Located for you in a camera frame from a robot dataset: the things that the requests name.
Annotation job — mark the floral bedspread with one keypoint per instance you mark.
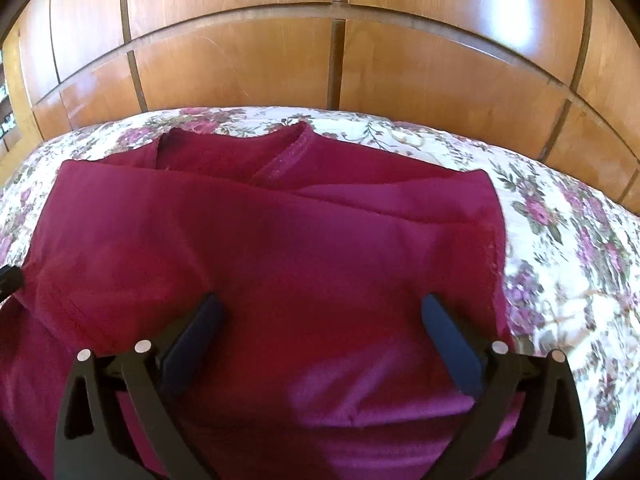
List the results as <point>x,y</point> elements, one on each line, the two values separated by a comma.
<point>565,240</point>

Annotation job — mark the maroon shirt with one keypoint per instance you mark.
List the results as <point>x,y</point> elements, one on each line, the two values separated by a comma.
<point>280,260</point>

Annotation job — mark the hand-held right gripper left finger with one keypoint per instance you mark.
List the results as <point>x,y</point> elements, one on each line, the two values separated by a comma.
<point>192,345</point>

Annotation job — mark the wooden wardrobe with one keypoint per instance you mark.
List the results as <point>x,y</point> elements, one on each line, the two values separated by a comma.
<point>320,40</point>

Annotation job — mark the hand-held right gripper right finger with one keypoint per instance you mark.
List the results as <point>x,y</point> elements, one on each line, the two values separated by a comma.
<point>452,345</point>

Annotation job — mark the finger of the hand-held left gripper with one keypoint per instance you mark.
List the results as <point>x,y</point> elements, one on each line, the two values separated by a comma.
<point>9,280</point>

